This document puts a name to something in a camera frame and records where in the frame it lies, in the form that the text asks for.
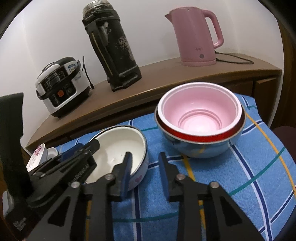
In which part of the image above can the dark maroon chair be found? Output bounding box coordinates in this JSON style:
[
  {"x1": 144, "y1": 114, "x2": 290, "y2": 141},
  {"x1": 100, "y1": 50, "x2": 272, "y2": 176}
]
[{"x1": 273, "y1": 126, "x2": 296, "y2": 162}]

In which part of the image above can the stainless steel bowl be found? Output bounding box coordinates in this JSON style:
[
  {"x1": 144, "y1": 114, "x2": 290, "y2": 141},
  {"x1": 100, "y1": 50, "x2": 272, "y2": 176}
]
[{"x1": 154, "y1": 107, "x2": 246, "y2": 159}]

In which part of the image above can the brown wooden sideboard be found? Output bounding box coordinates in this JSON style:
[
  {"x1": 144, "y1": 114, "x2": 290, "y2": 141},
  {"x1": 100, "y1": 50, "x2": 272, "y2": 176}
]
[{"x1": 26, "y1": 55, "x2": 281, "y2": 152}]

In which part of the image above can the white black rice cooker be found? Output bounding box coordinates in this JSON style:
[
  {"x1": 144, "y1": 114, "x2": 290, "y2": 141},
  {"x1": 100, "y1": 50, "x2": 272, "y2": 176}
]
[{"x1": 35, "y1": 57, "x2": 94, "y2": 118}]

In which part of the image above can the black rice cooker cable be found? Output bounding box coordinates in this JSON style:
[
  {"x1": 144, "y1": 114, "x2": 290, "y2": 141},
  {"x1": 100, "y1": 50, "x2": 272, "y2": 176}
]
[{"x1": 82, "y1": 56, "x2": 95, "y2": 90}]

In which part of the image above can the black kettle power cable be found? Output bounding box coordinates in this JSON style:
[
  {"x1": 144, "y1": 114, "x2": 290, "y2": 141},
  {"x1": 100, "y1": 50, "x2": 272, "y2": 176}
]
[{"x1": 215, "y1": 51, "x2": 255, "y2": 65}]

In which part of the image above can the pink electric kettle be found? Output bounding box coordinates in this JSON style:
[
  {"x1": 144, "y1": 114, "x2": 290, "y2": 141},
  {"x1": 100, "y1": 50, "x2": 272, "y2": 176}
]
[{"x1": 165, "y1": 6, "x2": 224, "y2": 66}]

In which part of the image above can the black thermos flask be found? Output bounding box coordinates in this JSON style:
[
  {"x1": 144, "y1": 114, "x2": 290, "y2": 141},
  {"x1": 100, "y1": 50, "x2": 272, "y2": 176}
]
[{"x1": 82, "y1": 1, "x2": 142, "y2": 92}]

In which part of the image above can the white enamel bowl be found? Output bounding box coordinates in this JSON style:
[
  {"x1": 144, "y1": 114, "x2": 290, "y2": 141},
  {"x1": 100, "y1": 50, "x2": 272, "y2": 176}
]
[{"x1": 85, "y1": 126, "x2": 149, "y2": 190}]

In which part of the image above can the pink plastic bowl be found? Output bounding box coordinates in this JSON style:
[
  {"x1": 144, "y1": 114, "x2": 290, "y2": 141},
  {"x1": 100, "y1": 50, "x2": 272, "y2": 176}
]
[{"x1": 157, "y1": 82, "x2": 243, "y2": 137}]

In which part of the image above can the blue checked tablecloth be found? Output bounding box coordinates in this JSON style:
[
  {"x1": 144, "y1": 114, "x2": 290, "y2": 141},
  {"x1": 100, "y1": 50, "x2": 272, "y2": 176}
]
[{"x1": 54, "y1": 92, "x2": 296, "y2": 241}]

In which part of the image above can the pink floral rim plate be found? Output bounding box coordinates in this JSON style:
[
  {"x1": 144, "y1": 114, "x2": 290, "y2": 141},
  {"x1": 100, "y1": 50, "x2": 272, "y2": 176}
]
[{"x1": 26, "y1": 144, "x2": 48, "y2": 172}]

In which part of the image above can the red flower white plate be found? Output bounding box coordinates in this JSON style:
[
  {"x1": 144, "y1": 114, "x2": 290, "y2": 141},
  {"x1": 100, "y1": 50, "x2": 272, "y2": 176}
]
[{"x1": 47, "y1": 147, "x2": 59, "y2": 160}]

